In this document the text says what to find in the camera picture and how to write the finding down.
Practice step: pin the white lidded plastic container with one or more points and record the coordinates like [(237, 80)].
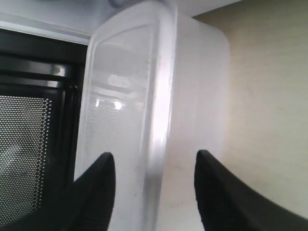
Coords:
[(154, 94)]

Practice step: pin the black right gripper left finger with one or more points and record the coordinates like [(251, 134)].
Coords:
[(86, 205)]

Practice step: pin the white microwave door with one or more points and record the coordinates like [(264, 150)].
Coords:
[(40, 94)]

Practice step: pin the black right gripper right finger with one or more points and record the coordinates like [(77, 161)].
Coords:
[(225, 203)]

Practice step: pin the white microwave oven body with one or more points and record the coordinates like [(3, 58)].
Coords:
[(67, 20)]

